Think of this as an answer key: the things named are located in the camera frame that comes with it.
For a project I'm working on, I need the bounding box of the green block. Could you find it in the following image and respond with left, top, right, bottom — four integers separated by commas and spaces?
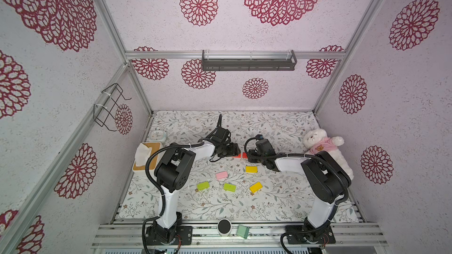
223, 183, 237, 192
197, 181, 210, 191

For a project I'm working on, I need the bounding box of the black wire wall rack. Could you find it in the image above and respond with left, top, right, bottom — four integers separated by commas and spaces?
93, 83, 131, 132

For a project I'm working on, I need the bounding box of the green cube on rail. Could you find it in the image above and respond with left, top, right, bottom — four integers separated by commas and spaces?
237, 225, 250, 239

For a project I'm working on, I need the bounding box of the yellow block front right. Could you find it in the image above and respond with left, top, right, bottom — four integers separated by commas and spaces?
250, 182, 263, 194

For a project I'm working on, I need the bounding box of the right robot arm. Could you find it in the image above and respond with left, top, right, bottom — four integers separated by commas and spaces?
244, 135, 351, 254

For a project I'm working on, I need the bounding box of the yellow rectangular block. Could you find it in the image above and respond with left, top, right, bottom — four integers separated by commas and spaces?
246, 166, 258, 174

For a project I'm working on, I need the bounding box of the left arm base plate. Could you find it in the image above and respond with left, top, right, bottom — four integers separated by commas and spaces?
144, 225, 193, 246

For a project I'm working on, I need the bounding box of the pink block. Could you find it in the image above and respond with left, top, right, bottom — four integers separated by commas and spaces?
215, 171, 228, 181

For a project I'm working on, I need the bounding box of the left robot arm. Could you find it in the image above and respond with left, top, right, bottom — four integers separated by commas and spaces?
141, 115, 241, 254

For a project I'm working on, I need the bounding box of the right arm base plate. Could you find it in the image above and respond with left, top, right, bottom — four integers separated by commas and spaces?
285, 225, 336, 245

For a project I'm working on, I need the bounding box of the green block front left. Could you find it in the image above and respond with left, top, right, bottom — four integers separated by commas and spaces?
197, 181, 210, 191

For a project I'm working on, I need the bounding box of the tissue box wooden lid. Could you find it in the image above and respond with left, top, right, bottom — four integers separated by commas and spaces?
133, 142, 162, 175

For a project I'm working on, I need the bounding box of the white teddy bear pink shirt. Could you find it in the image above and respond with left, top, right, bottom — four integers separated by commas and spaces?
303, 129, 354, 180

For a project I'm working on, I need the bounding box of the black wall shelf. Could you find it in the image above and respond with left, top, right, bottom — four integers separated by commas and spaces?
201, 51, 298, 72

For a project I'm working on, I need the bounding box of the green block front centre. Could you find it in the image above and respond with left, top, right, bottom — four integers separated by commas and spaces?
223, 183, 237, 192

